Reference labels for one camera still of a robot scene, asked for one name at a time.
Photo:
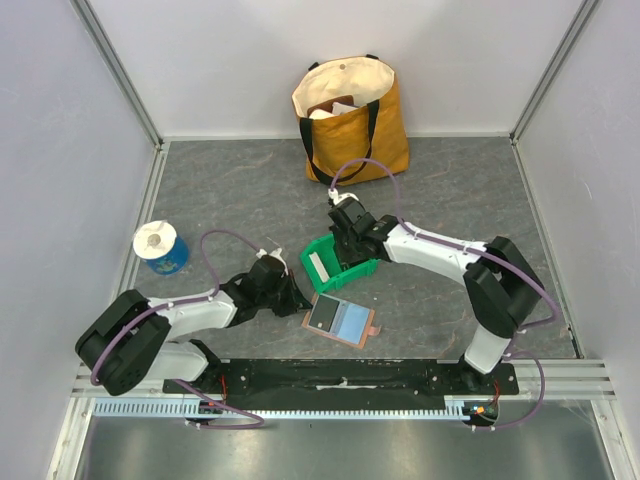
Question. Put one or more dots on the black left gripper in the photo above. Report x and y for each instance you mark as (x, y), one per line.
(295, 302)

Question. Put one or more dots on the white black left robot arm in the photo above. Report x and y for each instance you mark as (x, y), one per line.
(135, 337)

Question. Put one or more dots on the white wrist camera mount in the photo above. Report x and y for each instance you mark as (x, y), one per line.
(335, 197)
(276, 253)

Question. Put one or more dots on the grey slotted cable duct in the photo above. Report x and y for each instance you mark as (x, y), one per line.
(192, 408)

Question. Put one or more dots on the black VIP credit card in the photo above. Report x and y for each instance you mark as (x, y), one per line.
(323, 313)

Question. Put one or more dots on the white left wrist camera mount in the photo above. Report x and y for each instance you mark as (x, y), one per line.
(276, 253)

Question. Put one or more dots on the aluminium frame post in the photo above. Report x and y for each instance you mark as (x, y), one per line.
(566, 45)
(101, 40)

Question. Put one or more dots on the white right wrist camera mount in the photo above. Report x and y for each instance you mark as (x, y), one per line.
(335, 197)

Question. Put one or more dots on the left aluminium frame post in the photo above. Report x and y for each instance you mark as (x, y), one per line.
(101, 40)

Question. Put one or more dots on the white paper in bag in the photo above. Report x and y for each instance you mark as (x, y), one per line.
(333, 109)

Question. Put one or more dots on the white cards in bin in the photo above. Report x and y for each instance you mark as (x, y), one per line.
(319, 267)

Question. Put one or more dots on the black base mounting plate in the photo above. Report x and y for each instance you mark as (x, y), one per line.
(349, 384)

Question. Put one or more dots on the green plastic bin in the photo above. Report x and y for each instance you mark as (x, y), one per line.
(339, 277)

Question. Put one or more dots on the right aluminium frame post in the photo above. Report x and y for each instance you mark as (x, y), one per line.
(566, 45)

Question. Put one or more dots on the mustard yellow tote bag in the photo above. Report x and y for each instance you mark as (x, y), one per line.
(337, 147)

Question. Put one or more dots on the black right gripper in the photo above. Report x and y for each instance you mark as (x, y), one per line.
(347, 248)

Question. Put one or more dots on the blue white tissue roll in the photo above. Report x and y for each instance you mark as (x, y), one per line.
(160, 247)

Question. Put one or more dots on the pink leather card holder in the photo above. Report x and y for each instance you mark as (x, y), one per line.
(353, 324)

